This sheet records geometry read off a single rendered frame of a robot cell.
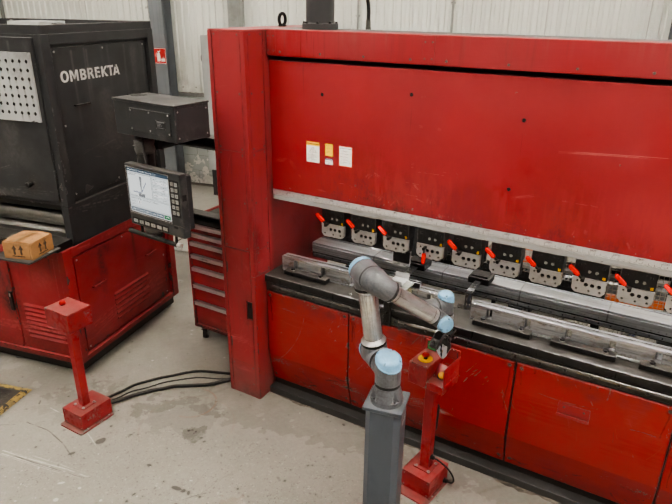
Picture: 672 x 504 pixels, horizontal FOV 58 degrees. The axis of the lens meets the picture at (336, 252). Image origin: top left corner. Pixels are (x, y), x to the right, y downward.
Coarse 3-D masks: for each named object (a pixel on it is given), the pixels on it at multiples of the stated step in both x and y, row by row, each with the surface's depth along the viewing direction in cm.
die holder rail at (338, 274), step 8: (288, 256) 374; (296, 256) 375; (288, 264) 376; (296, 264) 376; (304, 264) 369; (312, 264) 366; (320, 264) 363; (328, 264) 364; (312, 272) 368; (320, 272) 365; (328, 272) 362; (336, 272) 359; (344, 272) 355; (336, 280) 361; (344, 280) 357; (352, 280) 358
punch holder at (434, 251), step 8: (424, 232) 318; (432, 232) 315; (440, 232) 313; (424, 240) 319; (432, 240) 317; (440, 240) 314; (416, 248) 323; (432, 248) 318; (440, 248) 315; (432, 256) 319; (440, 256) 317
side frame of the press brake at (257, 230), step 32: (224, 32) 317; (256, 32) 320; (224, 64) 323; (256, 64) 325; (224, 96) 331; (256, 96) 330; (224, 128) 338; (256, 128) 336; (224, 160) 346; (256, 160) 342; (224, 192) 354; (256, 192) 348; (224, 224) 362; (256, 224) 355; (288, 224) 384; (320, 224) 419; (224, 256) 371; (256, 256) 361; (224, 288) 381; (256, 288) 368; (256, 320) 375; (256, 352) 384; (256, 384) 395
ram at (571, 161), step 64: (320, 64) 317; (320, 128) 330; (384, 128) 310; (448, 128) 292; (512, 128) 277; (576, 128) 263; (640, 128) 250; (320, 192) 344; (384, 192) 322; (448, 192) 303; (512, 192) 286; (576, 192) 271; (640, 192) 258; (576, 256) 281; (640, 256) 266
